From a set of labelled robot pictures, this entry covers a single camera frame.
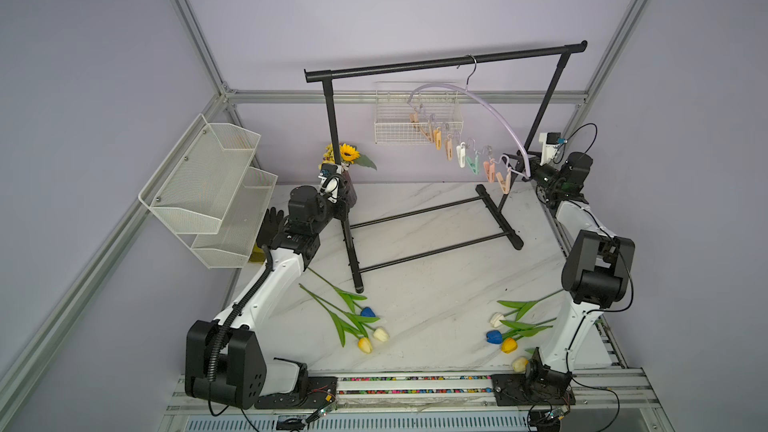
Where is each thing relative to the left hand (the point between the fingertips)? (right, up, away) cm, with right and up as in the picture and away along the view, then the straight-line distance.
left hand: (344, 191), depth 81 cm
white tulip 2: (+52, -35, +6) cm, 63 cm away
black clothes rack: (+49, -1, +34) cm, 60 cm away
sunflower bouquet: (-1, +13, +14) cm, 19 cm away
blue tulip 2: (+41, -40, 0) cm, 58 cm away
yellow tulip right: (+45, -42, -1) cm, 62 cm away
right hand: (+50, +11, +10) cm, 52 cm away
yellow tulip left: (+6, -42, -1) cm, 43 cm away
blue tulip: (0, -32, +7) cm, 33 cm away
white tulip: (+10, -40, +1) cm, 41 cm away
